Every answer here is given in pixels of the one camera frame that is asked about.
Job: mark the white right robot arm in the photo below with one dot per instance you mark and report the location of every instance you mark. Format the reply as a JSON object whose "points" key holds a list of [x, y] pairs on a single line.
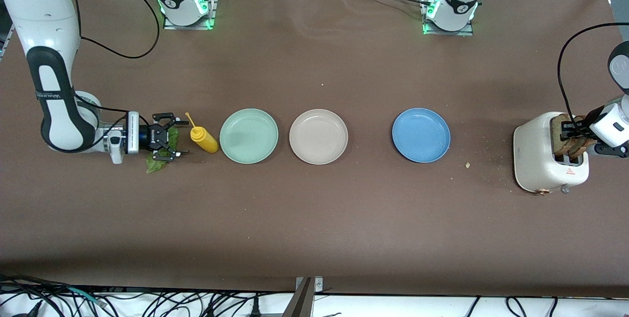
{"points": [[44, 12]]}

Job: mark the yellow squeeze mustard bottle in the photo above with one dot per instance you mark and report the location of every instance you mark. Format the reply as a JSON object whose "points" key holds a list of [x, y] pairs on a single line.
{"points": [[206, 142]]}

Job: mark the brown toast bread slice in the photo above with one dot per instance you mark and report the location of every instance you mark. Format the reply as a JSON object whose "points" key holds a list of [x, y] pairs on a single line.
{"points": [[585, 146], [557, 135]]}

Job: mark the mint green round plate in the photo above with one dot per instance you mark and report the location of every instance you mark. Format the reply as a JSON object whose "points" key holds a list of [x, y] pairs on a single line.
{"points": [[248, 136]]}

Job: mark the green lettuce leaf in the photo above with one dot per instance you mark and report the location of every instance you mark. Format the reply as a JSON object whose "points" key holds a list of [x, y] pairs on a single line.
{"points": [[155, 164]]}

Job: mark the grey metal post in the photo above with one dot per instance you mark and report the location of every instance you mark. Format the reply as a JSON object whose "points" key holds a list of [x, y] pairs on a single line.
{"points": [[300, 302]]}

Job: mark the beige round plate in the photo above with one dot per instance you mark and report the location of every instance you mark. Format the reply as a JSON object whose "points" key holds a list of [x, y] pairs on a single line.
{"points": [[318, 137]]}

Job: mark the white two-slot toaster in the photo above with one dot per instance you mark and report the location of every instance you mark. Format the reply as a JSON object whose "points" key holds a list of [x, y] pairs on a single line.
{"points": [[533, 155]]}

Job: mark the small silver bracket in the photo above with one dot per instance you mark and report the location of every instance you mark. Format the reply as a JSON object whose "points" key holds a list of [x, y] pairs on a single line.
{"points": [[318, 283]]}

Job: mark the blue round plate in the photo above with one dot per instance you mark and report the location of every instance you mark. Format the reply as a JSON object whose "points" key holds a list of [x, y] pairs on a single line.
{"points": [[421, 135]]}

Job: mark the aluminium table edge rail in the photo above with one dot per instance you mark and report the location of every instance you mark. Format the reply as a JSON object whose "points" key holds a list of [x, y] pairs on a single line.
{"points": [[4, 44]]}

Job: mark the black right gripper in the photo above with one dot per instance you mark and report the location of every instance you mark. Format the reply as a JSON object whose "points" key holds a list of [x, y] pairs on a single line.
{"points": [[157, 136]]}

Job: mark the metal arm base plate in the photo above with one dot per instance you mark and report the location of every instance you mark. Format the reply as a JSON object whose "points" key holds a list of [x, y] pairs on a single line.
{"points": [[449, 32], [214, 7]]}

